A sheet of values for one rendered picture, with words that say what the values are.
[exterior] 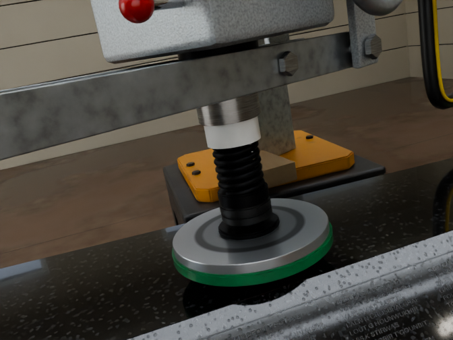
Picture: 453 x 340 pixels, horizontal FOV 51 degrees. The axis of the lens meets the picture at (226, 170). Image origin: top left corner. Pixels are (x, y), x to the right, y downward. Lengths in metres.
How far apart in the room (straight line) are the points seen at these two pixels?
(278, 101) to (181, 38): 1.05
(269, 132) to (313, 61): 0.86
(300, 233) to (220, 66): 0.23
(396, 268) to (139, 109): 0.40
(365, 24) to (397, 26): 7.60
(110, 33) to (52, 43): 6.16
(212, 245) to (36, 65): 6.23
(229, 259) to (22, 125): 0.29
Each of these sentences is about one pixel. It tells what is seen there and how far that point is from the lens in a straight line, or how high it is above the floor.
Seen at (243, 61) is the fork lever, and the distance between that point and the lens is 0.55.
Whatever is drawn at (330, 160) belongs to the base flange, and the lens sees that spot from 1.42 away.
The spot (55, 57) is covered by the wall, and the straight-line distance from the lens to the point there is 6.75.
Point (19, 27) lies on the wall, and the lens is 6.79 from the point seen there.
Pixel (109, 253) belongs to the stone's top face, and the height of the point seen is 0.87.
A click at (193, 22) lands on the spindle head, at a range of 0.48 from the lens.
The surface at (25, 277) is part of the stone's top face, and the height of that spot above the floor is 0.87.
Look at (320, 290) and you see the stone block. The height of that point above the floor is 0.85.
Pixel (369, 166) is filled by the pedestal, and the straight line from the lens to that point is 1.45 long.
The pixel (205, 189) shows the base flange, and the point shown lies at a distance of 1.33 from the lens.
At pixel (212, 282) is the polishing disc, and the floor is 0.90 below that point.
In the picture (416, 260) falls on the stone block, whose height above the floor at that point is 0.85.
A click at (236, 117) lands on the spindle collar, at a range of 0.58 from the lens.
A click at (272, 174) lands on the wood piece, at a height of 0.81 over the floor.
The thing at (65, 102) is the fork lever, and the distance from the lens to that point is 0.43.
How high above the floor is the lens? 1.18
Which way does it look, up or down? 16 degrees down
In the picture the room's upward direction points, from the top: 10 degrees counter-clockwise
